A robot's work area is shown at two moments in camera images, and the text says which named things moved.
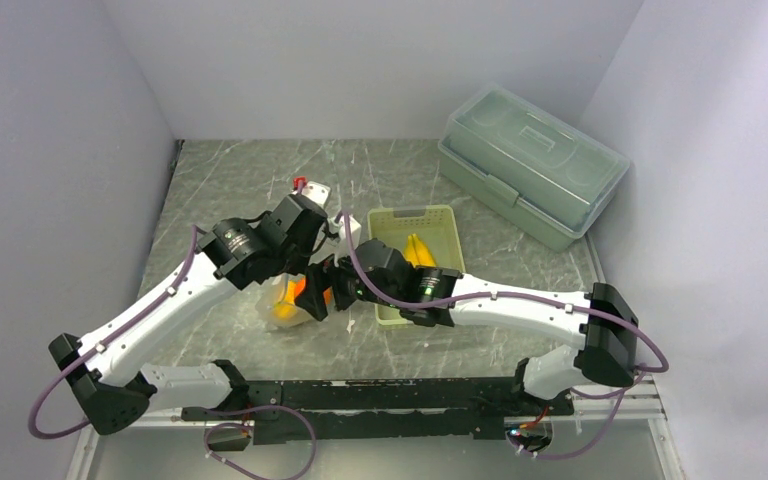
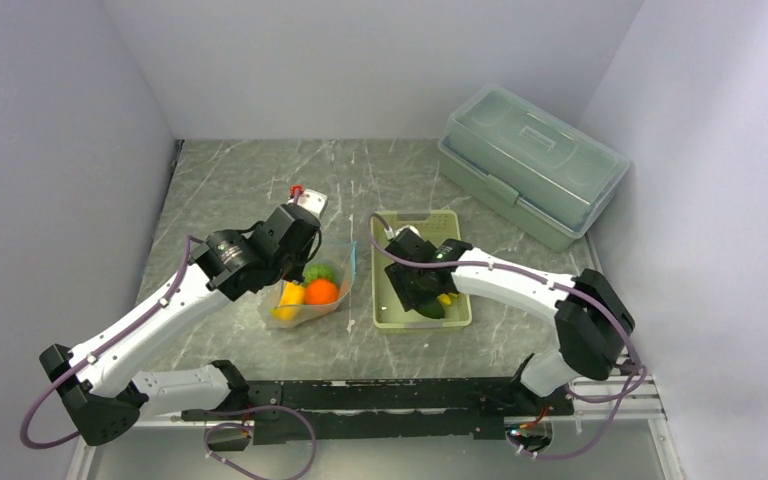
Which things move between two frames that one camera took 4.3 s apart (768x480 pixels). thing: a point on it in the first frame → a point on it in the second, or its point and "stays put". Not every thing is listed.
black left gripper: (301, 264) stays put
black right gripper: (319, 278) → (408, 296)
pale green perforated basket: (433, 225) stays put
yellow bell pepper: (287, 309) stays put
